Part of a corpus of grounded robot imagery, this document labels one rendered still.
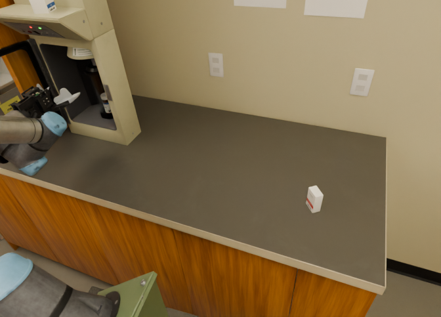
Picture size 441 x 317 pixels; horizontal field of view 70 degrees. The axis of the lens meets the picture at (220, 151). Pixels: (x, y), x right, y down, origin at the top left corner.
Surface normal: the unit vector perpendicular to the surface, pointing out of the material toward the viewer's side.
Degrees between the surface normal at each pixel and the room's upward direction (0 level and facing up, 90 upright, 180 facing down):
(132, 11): 90
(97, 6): 90
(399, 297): 0
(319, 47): 90
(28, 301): 47
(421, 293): 0
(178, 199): 0
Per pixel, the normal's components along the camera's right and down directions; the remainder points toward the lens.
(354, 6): -0.37, 0.60
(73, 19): 0.92, 0.20
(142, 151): -0.06, -0.77
